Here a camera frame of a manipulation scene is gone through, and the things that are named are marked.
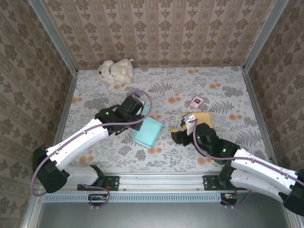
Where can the light blue paper box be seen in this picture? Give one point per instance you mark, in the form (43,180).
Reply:
(149,133)

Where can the orange paper box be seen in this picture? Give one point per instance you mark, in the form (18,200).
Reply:
(204,118)

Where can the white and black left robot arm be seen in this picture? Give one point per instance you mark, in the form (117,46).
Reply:
(78,140)

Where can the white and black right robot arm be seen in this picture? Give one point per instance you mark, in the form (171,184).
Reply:
(261,180)

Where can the blue printed tissue pack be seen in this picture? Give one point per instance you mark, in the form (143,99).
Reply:
(136,95)

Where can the pink tissue pack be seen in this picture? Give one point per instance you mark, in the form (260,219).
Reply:
(196,101)

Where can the white plush dog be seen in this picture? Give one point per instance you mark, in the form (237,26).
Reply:
(118,70)

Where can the grey metal sheet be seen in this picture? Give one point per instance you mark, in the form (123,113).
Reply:
(154,216)

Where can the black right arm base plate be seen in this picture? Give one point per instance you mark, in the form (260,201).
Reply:
(210,183)

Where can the aluminium frame rail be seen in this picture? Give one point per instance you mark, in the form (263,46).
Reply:
(161,181)

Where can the aluminium side rail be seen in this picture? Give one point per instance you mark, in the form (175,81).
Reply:
(60,128)
(261,118)

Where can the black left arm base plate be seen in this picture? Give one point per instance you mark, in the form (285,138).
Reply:
(111,183)

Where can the aluminium corner post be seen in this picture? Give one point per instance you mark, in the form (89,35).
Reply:
(57,40)
(264,35)

